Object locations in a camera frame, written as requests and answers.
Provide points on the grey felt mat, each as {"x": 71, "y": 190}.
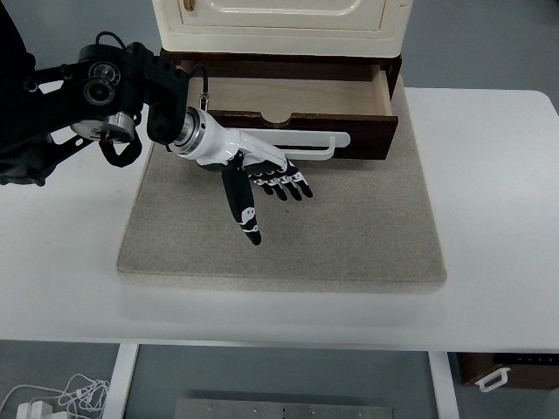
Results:
{"x": 349, "y": 227}

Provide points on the dark wooden drawer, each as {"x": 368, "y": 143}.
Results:
{"x": 305, "y": 94}

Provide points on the brown wooden box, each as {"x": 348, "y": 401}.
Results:
{"x": 533, "y": 375}

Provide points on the white table leg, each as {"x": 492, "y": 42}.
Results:
{"x": 124, "y": 379}
{"x": 443, "y": 384}

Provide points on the black table control panel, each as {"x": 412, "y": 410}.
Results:
{"x": 524, "y": 359}

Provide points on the white and black hand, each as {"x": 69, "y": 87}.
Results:
{"x": 218, "y": 142}

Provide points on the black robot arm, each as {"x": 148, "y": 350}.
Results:
{"x": 118, "y": 87}

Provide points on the white charger plug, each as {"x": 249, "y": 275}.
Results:
{"x": 35, "y": 410}

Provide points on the cream cabinet with door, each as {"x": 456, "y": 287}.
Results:
{"x": 284, "y": 37}

